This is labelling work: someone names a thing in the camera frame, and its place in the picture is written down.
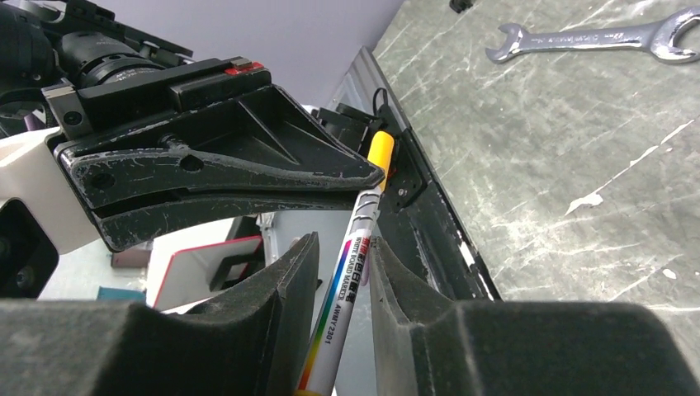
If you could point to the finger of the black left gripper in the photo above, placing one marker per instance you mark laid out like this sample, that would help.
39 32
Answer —
122 226
115 175

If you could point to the white whiteboard marker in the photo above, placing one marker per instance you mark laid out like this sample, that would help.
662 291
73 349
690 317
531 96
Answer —
327 340

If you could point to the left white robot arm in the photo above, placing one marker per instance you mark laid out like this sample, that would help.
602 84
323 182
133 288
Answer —
48 54

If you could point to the yellow marker cap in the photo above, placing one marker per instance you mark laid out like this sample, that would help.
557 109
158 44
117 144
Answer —
380 154

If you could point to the red-framed whiteboard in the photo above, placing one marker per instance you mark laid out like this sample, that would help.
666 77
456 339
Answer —
184 263

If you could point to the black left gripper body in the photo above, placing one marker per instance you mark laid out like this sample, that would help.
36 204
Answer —
216 108

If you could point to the silver combination wrench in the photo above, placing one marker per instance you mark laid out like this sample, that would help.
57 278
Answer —
658 38

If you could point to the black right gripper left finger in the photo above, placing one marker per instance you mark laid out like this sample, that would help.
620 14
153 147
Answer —
248 340

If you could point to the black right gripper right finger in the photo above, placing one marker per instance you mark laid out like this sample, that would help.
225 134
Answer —
428 344

